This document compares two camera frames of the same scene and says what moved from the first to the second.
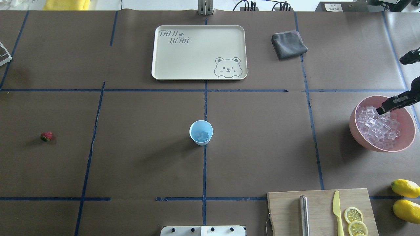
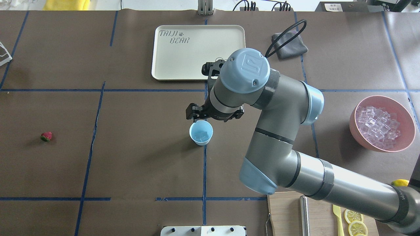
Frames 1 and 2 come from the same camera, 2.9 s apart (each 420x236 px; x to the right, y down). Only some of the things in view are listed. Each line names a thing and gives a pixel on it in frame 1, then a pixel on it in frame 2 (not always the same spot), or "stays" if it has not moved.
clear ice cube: x=199 y=135 stays
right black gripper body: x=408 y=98 -> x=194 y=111
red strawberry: x=46 y=136 stays
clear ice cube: x=203 y=136 stays
